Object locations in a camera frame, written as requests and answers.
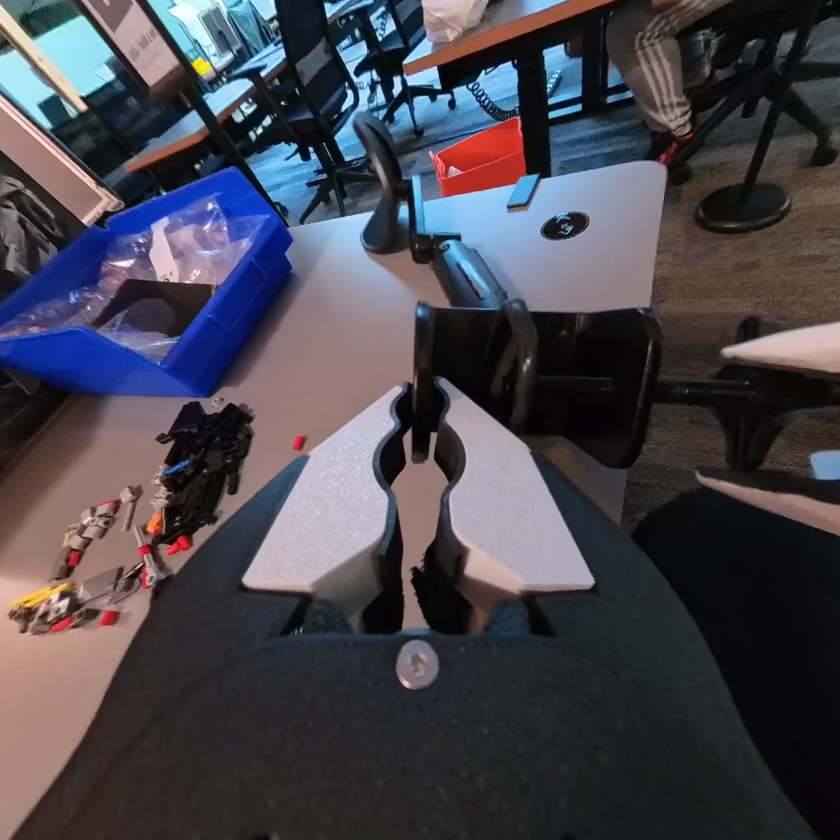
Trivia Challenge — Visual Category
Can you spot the black wheeled office chair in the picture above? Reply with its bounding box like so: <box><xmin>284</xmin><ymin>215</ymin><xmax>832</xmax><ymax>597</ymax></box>
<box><xmin>682</xmin><ymin>0</ymin><xmax>840</xmax><ymax>165</ymax></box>

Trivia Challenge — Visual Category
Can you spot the black pole stand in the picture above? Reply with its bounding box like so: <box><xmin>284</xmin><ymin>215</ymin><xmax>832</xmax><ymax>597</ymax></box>
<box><xmin>696</xmin><ymin>0</ymin><xmax>824</xmax><ymax>234</ymax></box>

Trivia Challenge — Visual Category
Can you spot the black box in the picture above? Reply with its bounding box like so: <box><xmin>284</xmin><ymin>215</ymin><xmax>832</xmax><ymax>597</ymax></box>
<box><xmin>95</xmin><ymin>279</ymin><xmax>214</xmax><ymax>339</ymax></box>

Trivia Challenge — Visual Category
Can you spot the wooden office desk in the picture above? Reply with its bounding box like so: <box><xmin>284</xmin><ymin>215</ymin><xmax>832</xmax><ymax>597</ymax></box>
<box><xmin>125</xmin><ymin>79</ymin><xmax>263</xmax><ymax>178</ymax></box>
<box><xmin>403</xmin><ymin>0</ymin><xmax>631</xmax><ymax>178</ymax></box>

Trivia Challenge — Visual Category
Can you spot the white plastic bag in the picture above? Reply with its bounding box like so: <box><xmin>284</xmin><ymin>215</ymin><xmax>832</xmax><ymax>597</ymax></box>
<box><xmin>422</xmin><ymin>0</ymin><xmax>490</xmax><ymax>43</ymax></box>

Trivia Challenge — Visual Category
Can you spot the black desk clamp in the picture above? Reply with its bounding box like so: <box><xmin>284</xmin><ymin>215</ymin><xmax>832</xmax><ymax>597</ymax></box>
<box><xmin>412</xmin><ymin>298</ymin><xmax>840</xmax><ymax>471</ymax></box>

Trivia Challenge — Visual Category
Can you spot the blue plastic bin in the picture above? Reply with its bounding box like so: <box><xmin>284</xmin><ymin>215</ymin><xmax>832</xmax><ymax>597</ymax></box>
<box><xmin>0</xmin><ymin>166</ymin><xmax>294</xmax><ymax>398</ymax></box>

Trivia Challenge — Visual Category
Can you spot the pile of lego pieces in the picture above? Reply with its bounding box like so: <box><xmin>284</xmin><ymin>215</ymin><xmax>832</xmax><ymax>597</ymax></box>
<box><xmin>7</xmin><ymin>400</ymin><xmax>257</xmax><ymax>636</ymax></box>

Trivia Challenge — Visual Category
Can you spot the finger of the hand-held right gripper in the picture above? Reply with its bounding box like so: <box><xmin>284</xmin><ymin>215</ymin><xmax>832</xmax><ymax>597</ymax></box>
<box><xmin>694</xmin><ymin>459</ymin><xmax>840</xmax><ymax>536</ymax></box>
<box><xmin>721</xmin><ymin>322</ymin><xmax>840</xmax><ymax>378</ymax></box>

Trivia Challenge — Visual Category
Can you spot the orange plastic bin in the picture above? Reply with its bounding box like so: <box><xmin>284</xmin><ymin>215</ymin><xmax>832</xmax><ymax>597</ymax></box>
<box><xmin>430</xmin><ymin>117</ymin><xmax>527</xmax><ymax>198</ymax></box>

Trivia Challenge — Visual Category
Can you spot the black mesh office chair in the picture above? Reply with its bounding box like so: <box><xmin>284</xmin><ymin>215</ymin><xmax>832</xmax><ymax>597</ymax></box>
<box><xmin>354</xmin><ymin>0</ymin><xmax>457</xmax><ymax>139</ymax></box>
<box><xmin>276</xmin><ymin>0</ymin><xmax>395</xmax><ymax>224</ymax></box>

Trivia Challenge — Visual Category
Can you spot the clear plastic bag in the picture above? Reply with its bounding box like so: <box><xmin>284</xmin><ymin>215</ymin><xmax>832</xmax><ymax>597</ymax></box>
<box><xmin>13</xmin><ymin>197</ymin><xmax>263</xmax><ymax>362</ymax></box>

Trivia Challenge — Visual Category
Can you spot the black coiled cable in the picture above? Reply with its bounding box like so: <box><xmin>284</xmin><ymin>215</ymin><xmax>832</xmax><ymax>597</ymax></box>
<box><xmin>467</xmin><ymin>79</ymin><xmax>522</xmax><ymax>122</ymax></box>

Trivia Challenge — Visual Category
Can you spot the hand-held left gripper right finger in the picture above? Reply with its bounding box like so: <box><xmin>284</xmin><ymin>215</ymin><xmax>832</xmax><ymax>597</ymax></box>
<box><xmin>430</xmin><ymin>377</ymin><xmax>597</xmax><ymax>631</ymax></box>

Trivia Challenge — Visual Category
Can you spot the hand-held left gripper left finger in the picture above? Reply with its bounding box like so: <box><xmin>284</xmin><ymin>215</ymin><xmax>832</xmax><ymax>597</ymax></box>
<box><xmin>241</xmin><ymin>384</ymin><xmax>411</xmax><ymax>634</ymax></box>

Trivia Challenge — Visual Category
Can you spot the black round table disc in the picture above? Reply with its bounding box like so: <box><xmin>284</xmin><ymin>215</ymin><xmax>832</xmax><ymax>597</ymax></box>
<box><xmin>541</xmin><ymin>210</ymin><xmax>589</xmax><ymax>240</ymax></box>

